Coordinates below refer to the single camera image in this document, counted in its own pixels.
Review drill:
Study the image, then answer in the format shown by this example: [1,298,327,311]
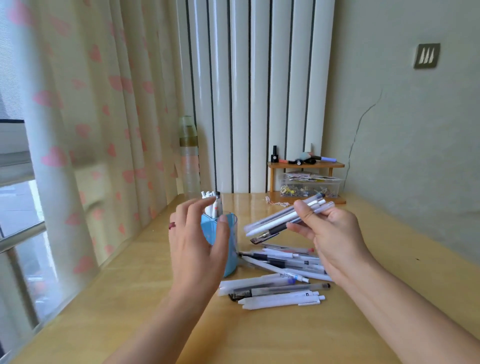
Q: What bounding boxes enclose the person's right hand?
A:
[286,200,376,288]

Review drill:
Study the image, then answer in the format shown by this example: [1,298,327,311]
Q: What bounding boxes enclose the person's left hand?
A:
[168,197,231,300]

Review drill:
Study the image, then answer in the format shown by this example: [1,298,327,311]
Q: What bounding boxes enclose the frosted clear pen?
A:
[290,201,335,226]

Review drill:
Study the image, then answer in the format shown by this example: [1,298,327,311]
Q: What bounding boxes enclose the white barrel pen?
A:
[244,199,327,238]

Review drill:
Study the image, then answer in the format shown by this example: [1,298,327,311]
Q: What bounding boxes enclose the clear pen with black grip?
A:
[250,193,325,245]

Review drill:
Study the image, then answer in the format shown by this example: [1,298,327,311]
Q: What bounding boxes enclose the person's left forearm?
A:
[105,294,213,364]

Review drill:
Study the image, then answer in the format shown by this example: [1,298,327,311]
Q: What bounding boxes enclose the person's right forearm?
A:
[344,256,480,364]

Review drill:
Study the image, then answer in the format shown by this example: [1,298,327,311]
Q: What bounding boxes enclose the blue translucent pen cup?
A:
[200,212,239,278]

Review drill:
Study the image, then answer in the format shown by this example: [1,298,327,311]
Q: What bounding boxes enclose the clear plastic box of clips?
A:
[279,176,344,199]

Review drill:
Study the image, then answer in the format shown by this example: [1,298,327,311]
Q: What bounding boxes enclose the bunch of upright white pens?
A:
[201,190,224,219]

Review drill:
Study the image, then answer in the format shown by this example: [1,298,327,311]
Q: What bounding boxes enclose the loose paper cards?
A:
[283,171,331,182]

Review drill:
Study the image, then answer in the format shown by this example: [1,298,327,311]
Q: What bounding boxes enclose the small wooden desk shelf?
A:
[267,161,347,206]

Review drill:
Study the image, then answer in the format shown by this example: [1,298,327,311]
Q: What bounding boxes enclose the pile of loose pens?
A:
[217,243,334,311]

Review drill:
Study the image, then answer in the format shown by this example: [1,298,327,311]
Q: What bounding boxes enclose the clear bottle with gold band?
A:
[177,115,202,200]

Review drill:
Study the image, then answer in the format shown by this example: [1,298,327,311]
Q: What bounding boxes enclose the white column radiator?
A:
[175,0,337,194]

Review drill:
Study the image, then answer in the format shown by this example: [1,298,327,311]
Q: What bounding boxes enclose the cream curtain with pink hearts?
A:
[0,0,190,331]

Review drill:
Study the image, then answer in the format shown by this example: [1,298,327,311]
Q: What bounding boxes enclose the metal window railing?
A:
[0,220,48,338]

